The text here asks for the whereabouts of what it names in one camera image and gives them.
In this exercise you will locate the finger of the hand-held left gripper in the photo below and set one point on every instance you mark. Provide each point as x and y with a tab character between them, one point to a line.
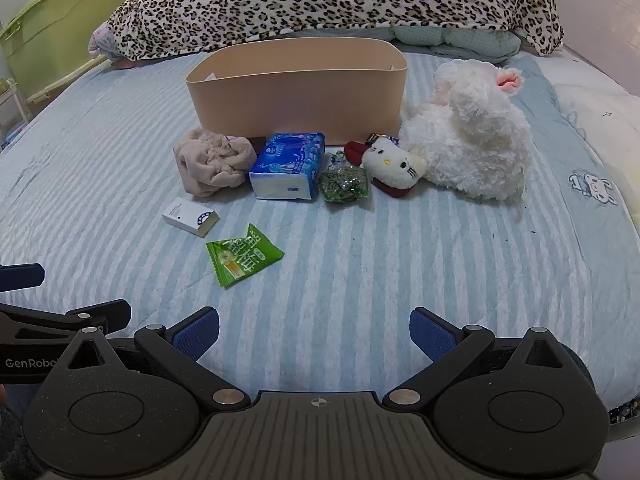
100	312
22	276

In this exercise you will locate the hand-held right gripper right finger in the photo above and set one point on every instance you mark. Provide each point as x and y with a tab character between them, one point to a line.
431	336

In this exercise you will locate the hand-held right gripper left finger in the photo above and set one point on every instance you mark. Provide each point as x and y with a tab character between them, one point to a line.
199	336

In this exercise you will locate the green snack packet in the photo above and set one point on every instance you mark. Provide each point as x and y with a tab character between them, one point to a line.
240	257

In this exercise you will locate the blue striped bed sheet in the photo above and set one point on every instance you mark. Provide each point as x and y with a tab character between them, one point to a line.
350	260

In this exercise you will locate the small white box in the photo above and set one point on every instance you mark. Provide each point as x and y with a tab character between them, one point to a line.
187	215

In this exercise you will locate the white shelf rack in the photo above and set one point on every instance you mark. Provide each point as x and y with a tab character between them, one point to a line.
17	105

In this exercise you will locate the beige fluffy cloth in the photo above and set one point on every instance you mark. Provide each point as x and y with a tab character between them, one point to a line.
210	165

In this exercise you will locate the clear bag of green candies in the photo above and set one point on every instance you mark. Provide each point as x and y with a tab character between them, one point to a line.
342	182

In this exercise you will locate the white cat plush red slipper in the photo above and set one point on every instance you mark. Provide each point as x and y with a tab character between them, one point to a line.
392	162

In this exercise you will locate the blue tissue pack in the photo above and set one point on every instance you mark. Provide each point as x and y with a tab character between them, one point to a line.
287	165

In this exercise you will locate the small colourful packet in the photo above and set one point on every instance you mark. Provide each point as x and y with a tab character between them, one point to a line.
375	138

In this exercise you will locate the white fluffy plush toy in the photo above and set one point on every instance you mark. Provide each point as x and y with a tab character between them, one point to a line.
475	135

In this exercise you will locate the grey-blue cartoon print quilt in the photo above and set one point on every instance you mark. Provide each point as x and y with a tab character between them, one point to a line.
575	160

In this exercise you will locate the green plastic storage bin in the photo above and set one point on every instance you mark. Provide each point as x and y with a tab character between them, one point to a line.
60	35

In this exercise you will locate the pink cloth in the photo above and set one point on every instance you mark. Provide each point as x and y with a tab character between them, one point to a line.
100	40

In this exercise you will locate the beige storage box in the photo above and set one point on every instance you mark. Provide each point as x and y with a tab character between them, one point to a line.
300	105

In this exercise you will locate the white pillow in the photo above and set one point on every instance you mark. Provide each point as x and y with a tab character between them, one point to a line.
610	110

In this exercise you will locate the teal checked quilt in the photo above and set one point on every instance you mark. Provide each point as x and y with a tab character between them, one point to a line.
465	40

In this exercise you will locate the leopard print blanket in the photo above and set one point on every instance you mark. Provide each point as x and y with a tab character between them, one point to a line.
325	0

